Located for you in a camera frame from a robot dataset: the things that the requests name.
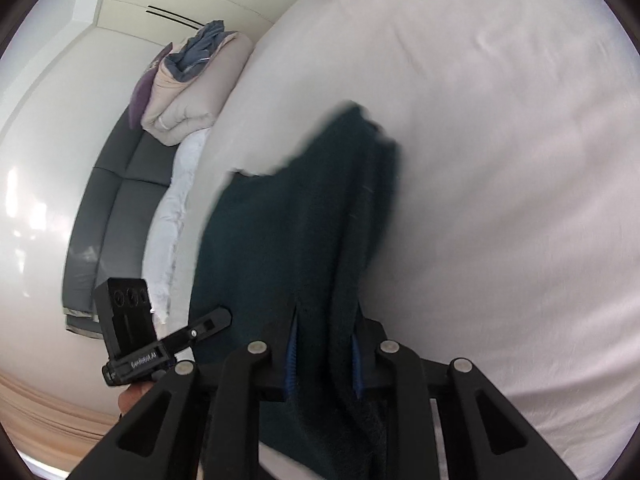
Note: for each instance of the folded beige duvet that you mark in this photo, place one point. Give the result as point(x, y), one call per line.
point(177, 109)

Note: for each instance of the purple pillow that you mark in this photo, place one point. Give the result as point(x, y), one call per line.
point(141, 94)

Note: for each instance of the white pillow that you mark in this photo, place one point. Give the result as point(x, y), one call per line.
point(159, 258)

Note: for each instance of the blue grey folded blanket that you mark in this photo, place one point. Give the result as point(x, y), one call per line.
point(195, 54)

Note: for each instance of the person left hand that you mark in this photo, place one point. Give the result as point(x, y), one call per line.
point(132, 395)

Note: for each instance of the white bed sheet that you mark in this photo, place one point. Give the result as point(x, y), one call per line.
point(514, 240)

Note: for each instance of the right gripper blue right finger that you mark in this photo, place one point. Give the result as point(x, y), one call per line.
point(356, 367)

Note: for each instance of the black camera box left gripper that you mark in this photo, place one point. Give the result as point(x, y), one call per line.
point(124, 311)

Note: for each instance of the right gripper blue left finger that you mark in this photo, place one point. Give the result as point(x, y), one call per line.
point(290, 358)

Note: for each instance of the dark green knit sweater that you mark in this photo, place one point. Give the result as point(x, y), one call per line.
point(296, 243)

